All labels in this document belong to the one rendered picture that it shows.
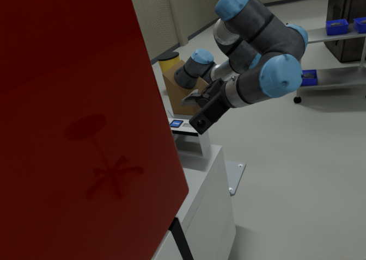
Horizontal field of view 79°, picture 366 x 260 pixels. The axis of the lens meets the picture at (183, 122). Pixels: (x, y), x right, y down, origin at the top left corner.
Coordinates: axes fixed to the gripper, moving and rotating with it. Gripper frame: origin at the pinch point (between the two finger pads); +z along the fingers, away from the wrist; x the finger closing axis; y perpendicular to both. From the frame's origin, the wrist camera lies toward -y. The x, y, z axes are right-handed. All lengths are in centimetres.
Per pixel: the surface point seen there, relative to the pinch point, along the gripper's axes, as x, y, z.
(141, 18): 109, 308, 405
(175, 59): 0, 184, 244
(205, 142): -23.2, 9.4, 27.5
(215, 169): -34.5, 2.5, 25.5
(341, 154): -146, 101, 45
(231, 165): -96, 48, 104
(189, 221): -30.6, -23.8, 16.4
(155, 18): 94, 355, 426
